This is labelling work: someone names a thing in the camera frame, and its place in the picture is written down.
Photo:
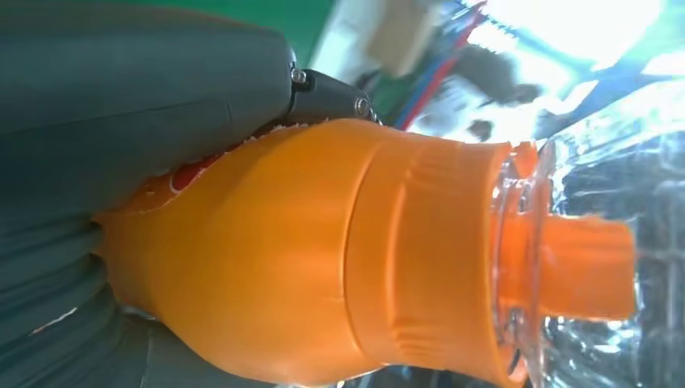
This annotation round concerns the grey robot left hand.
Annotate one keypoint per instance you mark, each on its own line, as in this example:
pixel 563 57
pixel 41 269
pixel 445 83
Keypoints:
pixel 134 96

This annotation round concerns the orange detergent bottle clear cap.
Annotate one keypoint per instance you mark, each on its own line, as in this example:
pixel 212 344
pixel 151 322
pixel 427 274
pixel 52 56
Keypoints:
pixel 321 241

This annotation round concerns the green table board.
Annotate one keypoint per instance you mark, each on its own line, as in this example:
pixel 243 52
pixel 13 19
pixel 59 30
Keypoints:
pixel 299 21

